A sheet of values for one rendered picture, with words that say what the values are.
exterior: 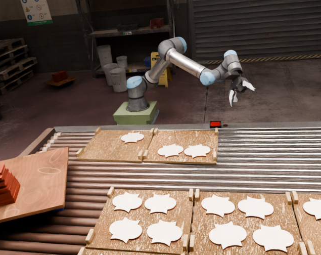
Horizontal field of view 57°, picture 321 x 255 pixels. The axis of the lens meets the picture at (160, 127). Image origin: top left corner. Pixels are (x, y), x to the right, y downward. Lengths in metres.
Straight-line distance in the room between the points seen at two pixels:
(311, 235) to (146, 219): 0.65
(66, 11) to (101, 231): 6.05
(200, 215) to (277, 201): 0.34
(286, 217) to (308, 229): 0.09
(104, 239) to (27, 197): 0.42
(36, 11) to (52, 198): 6.21
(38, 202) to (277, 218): 1.02
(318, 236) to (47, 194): 1.13
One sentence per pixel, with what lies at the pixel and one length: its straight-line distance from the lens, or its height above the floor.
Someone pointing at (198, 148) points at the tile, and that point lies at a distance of 1.71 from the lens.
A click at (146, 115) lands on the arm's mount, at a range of 2.14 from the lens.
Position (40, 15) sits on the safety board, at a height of 1.29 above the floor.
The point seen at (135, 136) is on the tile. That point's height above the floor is 0.95.
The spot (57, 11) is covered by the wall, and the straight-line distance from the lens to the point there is 7.11.
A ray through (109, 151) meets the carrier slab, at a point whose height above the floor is 0.94.
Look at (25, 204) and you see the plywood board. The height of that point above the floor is 1.04.
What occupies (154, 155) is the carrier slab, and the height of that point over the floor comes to 0.94.
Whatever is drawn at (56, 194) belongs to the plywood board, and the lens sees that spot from 1.44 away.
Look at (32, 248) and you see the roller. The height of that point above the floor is 0.91.
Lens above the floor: 1.87
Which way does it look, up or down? 28 degrees down
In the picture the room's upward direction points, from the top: 7 degrees counter-clockwise
